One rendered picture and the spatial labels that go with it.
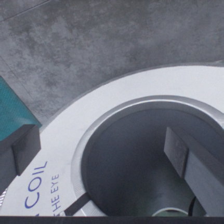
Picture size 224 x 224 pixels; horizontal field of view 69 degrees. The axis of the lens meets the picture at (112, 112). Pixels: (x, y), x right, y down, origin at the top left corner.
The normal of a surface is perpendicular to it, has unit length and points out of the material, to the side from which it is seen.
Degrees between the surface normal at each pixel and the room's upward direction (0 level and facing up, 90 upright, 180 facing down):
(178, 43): 0
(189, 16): 0
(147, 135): 6
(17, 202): 90
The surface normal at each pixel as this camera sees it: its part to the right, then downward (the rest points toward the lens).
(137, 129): 0.14, 0.58
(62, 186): -0.31, -0.74
